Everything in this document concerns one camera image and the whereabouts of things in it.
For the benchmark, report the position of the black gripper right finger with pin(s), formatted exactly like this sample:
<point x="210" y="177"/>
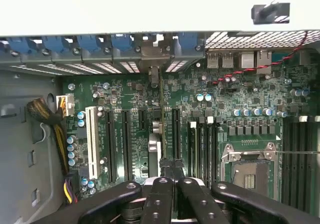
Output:
<point x="197" y="204"/>

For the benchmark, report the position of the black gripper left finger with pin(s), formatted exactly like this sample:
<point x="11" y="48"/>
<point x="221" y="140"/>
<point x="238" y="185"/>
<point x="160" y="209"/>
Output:
<point x="157" y="204"/>

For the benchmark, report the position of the black RAM slot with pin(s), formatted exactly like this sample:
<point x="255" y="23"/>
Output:
<point x="200" y="153"/>
<point x="208" y="153"/>
<point x="315" y="164"/>
<point x="216" y="153"/>
<point x="296" y="164"/>
<point x="191" y="153"/>
<point x="305" y="164"/>
<point x="287" y="164"/>

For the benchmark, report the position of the CPU socket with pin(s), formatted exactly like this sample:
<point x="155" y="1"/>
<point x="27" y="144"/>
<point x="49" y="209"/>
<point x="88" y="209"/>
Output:
<point x="250" y="181"/>

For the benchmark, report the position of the long black expansion slot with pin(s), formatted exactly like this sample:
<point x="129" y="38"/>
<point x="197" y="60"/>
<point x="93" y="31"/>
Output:
<point x="176" y="133"/>
<point x="111" y="146"/>
<point x="127" y="143"/>

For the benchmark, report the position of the short black expansion slot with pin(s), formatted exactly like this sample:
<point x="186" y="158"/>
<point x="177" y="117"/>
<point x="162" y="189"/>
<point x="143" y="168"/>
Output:
<point x="143" y="120"/>

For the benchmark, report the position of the white expansion slot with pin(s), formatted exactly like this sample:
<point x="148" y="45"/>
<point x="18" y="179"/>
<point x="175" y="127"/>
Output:
<point x="92" y="143"/>

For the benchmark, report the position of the green motherboard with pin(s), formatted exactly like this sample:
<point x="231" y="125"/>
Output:
<point x="190" y="96"/>

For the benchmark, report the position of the silver rear port cluster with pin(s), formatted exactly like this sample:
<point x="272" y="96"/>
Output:
<point x="237" y="61"/>

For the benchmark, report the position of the blue card retainer strip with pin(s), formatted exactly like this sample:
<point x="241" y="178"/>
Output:
<point x="120" y="43"/>

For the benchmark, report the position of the open black PC case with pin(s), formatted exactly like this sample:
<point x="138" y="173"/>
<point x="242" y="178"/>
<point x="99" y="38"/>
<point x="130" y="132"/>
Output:
<point x="150" y="13"/>

